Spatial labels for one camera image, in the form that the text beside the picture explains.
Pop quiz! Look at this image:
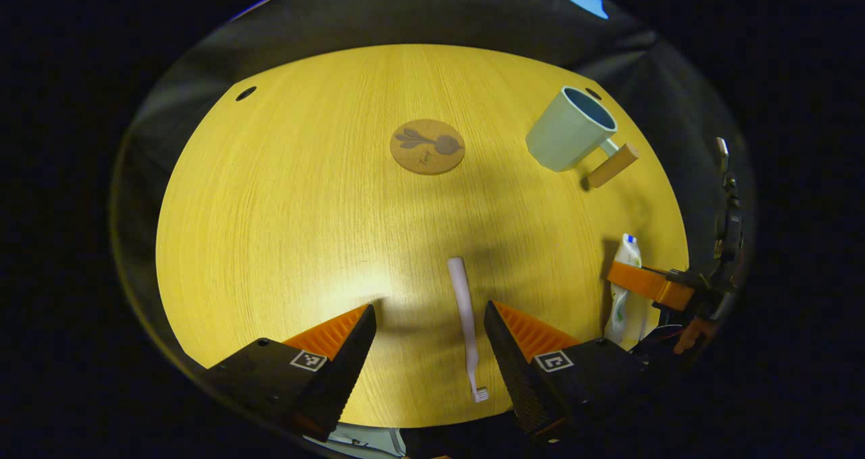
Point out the pale green cup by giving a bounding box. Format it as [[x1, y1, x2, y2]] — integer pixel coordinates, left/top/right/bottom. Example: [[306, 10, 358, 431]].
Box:
[[525, 85, 641, 190]]

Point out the white toothpaste tube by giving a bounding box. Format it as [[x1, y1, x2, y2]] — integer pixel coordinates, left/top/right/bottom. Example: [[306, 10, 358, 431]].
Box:
[[603, 233, 660, 351]]

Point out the round cork coaster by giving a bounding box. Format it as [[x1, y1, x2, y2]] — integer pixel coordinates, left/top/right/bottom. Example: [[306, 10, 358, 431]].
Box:
[[389, 118, 466, 176]]

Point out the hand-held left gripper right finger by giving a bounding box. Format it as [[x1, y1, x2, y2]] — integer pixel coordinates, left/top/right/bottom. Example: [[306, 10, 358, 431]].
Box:
[[484, 301, 651, 443]]

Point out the pale pink toothbrush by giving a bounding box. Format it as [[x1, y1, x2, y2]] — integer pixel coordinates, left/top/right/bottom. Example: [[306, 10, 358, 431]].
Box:
[[447, 257, 490, 404]]

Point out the black backdrop cloth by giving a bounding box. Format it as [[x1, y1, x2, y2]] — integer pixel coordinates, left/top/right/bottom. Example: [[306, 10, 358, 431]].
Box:
[[112, 0, 754, 379]]

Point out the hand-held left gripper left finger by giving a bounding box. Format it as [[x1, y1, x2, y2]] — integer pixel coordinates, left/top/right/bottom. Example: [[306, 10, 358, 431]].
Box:
[[201, 304, 378, 443]]

